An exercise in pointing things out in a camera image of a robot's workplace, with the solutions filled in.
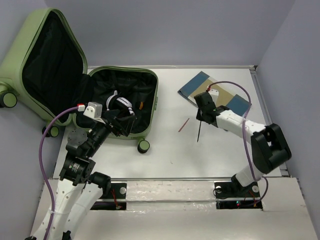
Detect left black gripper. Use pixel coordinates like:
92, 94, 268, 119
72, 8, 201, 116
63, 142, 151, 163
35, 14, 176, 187
87, 108, 137, 156

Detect red pencil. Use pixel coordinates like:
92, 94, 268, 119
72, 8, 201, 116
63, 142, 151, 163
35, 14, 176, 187
178, 118, 190, 133

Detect white black headphones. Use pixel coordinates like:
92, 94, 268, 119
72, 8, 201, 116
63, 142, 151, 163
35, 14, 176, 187
105, 90, 136, 118

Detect black orange small pouch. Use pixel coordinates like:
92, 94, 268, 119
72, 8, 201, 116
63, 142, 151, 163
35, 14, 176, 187
138, 101, 144, 110

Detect blue and tan cloth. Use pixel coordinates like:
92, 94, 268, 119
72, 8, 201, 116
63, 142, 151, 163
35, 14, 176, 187
178, 71, 251, 116

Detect green hard-shell suitcase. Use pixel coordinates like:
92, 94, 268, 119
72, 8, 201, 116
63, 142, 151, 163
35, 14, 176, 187
0, 8, 159, 153

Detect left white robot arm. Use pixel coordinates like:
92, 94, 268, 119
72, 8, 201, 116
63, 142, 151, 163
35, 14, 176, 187
29, 102, 136, 240

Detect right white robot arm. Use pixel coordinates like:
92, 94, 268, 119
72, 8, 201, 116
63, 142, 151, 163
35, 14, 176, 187
194, 91, 292, 199

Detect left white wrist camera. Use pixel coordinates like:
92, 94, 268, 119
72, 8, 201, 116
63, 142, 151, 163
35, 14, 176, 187
83, 102, 103, 119

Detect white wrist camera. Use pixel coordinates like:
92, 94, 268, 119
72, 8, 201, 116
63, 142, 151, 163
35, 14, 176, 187
83, 102, 103, 119
208, 89, 219, 104

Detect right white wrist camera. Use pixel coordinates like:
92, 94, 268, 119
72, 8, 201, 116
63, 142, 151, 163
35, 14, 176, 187
208, 89, 219, 104

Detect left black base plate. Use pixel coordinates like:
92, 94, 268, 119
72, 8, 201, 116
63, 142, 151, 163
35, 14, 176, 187
91, 182, 127, 211

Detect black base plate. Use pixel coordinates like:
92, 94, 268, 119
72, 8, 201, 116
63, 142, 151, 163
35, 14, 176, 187
212, 181, 263, 210
91, 182, 127, 211

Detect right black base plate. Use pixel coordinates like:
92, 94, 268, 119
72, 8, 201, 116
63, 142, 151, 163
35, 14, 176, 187
212, 181, 263, 210

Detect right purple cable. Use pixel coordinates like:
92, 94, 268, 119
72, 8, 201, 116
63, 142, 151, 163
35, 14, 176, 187
206, 80, 270, 208

